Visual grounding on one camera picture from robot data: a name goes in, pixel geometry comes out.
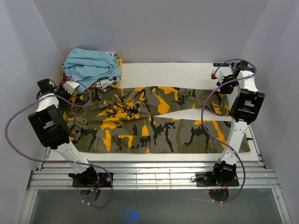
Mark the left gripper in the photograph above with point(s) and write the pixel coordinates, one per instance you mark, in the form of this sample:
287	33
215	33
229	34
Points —
68	95

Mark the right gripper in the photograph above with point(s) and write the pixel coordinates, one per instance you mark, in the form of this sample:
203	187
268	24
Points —
224	90

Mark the yellow camouflage trousers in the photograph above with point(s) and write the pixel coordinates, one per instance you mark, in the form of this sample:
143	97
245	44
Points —
132	120

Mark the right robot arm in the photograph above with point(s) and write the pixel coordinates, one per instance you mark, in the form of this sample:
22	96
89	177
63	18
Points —
243	112

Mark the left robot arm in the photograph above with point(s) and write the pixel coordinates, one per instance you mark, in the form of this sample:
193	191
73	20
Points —
53	132

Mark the pink patterned garment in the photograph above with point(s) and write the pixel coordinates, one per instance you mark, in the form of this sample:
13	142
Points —
62	82

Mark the yellow tray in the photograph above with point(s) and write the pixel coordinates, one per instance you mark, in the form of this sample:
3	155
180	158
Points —
87	70

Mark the blue table label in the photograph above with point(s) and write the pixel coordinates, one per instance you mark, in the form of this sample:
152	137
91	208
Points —
221	64

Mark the light blue cloth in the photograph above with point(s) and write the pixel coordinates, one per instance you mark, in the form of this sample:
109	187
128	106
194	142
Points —
82	53

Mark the black white printed garment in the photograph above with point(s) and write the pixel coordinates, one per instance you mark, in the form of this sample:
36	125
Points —
112	82

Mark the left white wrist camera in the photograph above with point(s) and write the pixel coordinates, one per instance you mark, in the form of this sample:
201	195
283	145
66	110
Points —
70	86

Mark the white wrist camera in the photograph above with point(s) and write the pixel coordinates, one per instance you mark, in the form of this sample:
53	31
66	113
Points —
70	86
217	75

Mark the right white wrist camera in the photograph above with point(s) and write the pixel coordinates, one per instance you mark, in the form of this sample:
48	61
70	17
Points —
217	75

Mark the aluminium table edge rail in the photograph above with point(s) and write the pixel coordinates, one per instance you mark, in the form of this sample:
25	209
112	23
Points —
159	175

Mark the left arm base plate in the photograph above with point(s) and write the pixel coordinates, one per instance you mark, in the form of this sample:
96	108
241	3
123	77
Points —
104	181

